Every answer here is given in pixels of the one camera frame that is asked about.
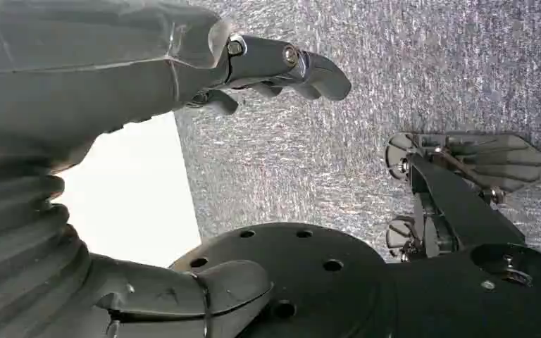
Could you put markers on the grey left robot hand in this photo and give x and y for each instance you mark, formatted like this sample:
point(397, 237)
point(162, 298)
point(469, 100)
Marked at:
point(88, 70)

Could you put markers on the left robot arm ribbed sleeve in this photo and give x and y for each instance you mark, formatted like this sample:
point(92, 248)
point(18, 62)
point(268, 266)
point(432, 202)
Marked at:
point(14, 252)

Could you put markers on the black robot leg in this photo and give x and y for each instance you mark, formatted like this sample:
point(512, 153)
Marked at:
point(345, 298)

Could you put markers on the black robot foot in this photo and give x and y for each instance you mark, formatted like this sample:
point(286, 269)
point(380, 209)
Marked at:
point(499, 161)

